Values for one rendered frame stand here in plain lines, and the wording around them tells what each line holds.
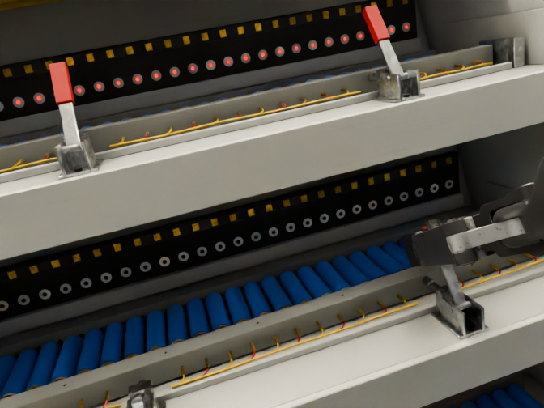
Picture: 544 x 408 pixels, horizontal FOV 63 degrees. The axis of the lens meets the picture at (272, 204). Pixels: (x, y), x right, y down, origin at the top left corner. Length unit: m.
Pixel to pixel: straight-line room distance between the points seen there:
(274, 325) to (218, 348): 0.05
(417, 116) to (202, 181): 0.18
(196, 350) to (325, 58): 0.36
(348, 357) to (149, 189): 0.21
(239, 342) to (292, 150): 0.17
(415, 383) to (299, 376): 0.09
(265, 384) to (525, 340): 0.22
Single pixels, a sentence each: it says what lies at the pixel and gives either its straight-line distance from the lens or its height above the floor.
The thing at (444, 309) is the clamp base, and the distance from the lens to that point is 0.42.
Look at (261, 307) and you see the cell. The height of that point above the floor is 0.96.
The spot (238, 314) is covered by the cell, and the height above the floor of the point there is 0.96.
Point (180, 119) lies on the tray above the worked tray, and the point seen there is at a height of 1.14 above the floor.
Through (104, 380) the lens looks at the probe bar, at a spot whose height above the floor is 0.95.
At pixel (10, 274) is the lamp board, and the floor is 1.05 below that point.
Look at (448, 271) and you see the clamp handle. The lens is 0.41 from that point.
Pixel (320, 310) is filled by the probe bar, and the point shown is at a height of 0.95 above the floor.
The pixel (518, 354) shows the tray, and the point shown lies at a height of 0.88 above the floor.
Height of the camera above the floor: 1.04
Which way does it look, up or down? 1 degrees up
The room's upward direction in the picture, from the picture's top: 15 degrees counter-clockwise
